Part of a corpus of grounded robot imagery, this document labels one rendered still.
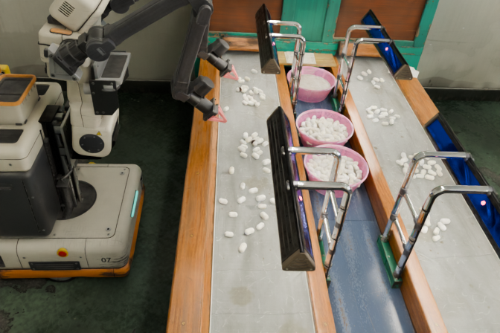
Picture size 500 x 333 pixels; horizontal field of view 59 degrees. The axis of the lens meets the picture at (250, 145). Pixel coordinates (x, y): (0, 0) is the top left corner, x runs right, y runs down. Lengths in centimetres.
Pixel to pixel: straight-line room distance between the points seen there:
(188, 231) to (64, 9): 88
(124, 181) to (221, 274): 115
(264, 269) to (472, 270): 69
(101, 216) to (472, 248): 162
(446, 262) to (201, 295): 83
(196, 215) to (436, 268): 83
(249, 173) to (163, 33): 191
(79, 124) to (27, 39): 186
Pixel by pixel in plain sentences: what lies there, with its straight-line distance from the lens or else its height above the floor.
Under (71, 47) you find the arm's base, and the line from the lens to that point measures 162.
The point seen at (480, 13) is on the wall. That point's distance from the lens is 392.
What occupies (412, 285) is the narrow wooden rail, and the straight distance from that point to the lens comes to 153.
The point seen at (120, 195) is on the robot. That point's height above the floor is 28.
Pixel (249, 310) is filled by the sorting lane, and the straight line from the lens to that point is 138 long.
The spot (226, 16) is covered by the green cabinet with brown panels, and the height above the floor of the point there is 96.
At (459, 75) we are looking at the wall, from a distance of 413.
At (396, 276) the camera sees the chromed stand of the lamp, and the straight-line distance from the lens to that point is 158.
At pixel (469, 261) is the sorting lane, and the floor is 74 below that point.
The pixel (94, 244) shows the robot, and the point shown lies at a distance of 219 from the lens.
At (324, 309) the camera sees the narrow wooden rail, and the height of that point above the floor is 76.
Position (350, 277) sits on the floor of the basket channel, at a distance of 159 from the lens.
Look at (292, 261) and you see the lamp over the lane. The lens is 107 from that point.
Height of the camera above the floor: 191
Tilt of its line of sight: 38 degrees down
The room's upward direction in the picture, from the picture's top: 5 degrees clockwise
